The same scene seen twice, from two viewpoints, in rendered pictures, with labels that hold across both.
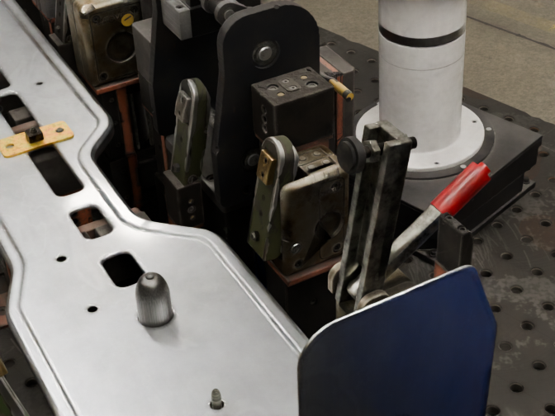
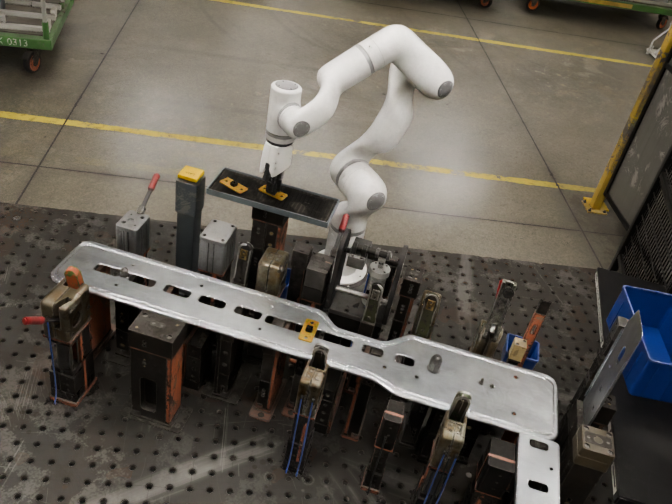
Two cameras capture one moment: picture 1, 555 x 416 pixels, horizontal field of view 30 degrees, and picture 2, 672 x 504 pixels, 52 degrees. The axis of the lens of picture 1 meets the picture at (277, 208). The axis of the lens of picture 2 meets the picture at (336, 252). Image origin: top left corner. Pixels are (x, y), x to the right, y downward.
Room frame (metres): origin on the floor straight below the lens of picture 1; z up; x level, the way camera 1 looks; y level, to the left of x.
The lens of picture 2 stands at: (0.19, 1.35, 2.27)
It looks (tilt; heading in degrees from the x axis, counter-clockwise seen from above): 36 degrees down; 306
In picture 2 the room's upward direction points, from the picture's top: 12 degrees clockwise
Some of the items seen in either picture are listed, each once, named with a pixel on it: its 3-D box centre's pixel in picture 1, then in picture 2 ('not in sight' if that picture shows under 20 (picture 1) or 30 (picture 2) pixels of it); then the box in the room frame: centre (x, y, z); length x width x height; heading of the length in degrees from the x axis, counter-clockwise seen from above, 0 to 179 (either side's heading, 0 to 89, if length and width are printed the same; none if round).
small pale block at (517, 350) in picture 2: not in sight; (500, 388); (0.58, -0.09, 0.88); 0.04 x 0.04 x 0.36; 28
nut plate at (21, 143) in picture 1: (34, 135); (309, 329); (1.00, 0.28, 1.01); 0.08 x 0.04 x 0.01; 118
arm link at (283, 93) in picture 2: not in sight; (284, 108); (1.37, 0.08, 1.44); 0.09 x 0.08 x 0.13; 161
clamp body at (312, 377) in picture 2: not in sight; (305, 417); (0.86, 0.40, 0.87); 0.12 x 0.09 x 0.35; 118
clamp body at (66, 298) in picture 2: not in sight; (70, 344); (1.43, 0.71, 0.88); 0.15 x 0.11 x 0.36; 118
